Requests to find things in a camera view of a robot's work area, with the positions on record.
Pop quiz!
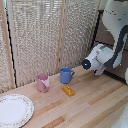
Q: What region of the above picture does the orange rectangular block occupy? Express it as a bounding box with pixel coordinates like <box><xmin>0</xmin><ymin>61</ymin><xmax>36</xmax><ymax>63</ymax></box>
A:
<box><xmin>61</xmin><ymin>85</ymin><xmax>76</xmax><ymax>98</ymax></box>

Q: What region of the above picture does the woven screen panel beside cabinet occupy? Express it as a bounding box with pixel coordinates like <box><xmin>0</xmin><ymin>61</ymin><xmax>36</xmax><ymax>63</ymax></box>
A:
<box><xmin>59</xmin><ymin>0</ymin><xmax>108</xmax><ymax>72</ymax></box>

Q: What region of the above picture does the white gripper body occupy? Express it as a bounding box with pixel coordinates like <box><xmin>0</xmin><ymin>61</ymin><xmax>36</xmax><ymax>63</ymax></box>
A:
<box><xmin>93</xmin><ymin>64</ymin><xmax>108</xmax><ymax>77</ymax></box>

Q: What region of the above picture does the blue mug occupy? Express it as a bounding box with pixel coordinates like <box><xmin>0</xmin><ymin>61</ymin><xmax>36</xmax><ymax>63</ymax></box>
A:
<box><xmin>59</xmin><ymin>67</ymin><xmax>76</xmax><ymax>85</ymax></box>

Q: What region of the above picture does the brown drawer with short handle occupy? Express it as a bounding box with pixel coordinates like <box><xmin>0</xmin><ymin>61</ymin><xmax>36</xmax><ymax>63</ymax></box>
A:
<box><xmin>94</xmin><ymin>13</ymin><xmax>118</xmax><ymax>48</ymax></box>

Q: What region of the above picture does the brown drawer with long handle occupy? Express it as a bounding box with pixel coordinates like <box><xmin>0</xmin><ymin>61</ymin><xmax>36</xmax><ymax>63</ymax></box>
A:
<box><xmin>105</xmin><ymin>64</ymin><xmax>128</xmax><ymax>81</ymax></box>

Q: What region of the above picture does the narrow woven screen panel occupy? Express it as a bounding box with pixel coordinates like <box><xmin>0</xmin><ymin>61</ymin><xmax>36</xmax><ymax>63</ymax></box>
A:
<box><xmin>0</xmin><ymin>0</ymin><xmax>16</xmax><ymax>94</ymax></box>

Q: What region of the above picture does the wide woven screen panel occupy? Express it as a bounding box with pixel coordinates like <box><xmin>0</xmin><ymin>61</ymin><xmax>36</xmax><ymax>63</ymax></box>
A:
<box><xmin>6</xmin><ymin>0</ymin><xmax>64</xmax><ymax>88</ymax></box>

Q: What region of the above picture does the white patterned plate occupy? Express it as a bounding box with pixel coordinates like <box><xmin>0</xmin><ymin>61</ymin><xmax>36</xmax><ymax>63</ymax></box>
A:
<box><xmin>0</xmin><ymin>93</ymin><xmax>35</xmax><ymax>128</ymax></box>

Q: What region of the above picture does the dark brown drawer cabinet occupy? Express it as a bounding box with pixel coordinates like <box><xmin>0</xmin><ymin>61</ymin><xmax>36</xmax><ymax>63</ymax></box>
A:
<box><xmin>87</xmin><ymin>9</ymin><xmax>128</xmax><ymax>83</ymax></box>

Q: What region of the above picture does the pink mug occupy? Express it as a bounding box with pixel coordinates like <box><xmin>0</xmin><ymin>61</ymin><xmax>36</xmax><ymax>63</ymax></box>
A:
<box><xmin>36</xmin><ymin>73</ymin><xmax>51</xmax><ymax>94</ymax></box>

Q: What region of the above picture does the pale grey blurred object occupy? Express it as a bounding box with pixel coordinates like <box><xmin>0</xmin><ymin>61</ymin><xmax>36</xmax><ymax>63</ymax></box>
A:
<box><xmin>111</xmin><ymin>105</ymin><xmax>128</xmax><ymax>128</ymax></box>

